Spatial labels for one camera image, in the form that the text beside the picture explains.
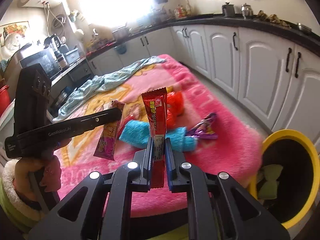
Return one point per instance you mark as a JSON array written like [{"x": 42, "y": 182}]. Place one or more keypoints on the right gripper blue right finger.
[{"x": 177, "y": 182}]

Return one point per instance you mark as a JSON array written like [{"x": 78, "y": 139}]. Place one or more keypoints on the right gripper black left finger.
[{"x": 141, "y": 181}]

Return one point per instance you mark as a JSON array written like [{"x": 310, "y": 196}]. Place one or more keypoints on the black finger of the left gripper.
[{"x": 92, "y": 121}]

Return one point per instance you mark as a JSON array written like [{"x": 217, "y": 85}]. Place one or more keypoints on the pink snack wrapper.
[{"x": 107, "y": 141}]

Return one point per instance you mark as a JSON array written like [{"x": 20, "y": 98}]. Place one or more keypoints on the blue knitted scrub cloth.
[{"x": 160, "y": 133}]

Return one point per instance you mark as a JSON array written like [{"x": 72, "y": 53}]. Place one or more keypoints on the purple snack wrapper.
[{"x": 204, "y": 129}]

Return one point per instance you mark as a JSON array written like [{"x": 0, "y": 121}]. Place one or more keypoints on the red snack wrapper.
[{"x": 155, "y": 103}]

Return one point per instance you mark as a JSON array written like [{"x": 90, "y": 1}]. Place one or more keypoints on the green trash in bin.
[{"x": 267, "y": 181}]

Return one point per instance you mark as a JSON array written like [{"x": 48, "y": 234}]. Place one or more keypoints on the yellow black trash bin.
[{"x": 299, "y": 179}]

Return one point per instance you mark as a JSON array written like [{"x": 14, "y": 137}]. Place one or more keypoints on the person left hand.
[{"x": 30, "y": 173}]

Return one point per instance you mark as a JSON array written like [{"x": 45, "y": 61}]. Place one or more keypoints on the black microwave oven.
[{"x": 47, "y": 61}]

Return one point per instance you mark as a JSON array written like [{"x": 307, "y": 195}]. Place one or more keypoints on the light blue cloth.
[{"x": 100, "y": 84}]

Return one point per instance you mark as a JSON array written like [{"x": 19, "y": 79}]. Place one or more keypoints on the pink cartoon fleece blanket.
[{"x": 237, "y": 150}]

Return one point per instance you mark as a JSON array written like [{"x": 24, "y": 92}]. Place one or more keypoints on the red crumpled plastic bag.
[{"x": 175, "y": 108}]

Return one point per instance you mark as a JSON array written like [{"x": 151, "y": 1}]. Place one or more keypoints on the teal hanging cup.
[{"x": 121, "y": 49}]

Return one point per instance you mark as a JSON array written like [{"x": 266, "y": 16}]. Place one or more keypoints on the white cabinet door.
[
  {"x": 265, "y": 69},
  {"x": 224, "y": 57}
]

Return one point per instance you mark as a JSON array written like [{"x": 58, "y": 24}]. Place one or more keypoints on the dark pot on counter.
[{"x": 228, "y": 10}]

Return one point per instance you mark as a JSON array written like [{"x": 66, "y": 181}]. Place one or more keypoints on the steel teapot on counter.
[{"x": 246, "y": 11}]

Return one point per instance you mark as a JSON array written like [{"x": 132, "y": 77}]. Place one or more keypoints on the black countertop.
[{"x": 307, "y": 41}]

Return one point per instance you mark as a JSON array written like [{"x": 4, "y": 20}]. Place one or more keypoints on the ginger pile on counter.
[{"x": 273, "y": 18}]

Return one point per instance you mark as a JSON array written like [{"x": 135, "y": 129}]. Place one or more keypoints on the steel bowl on counter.
[{"x": 304, "y": 28}]

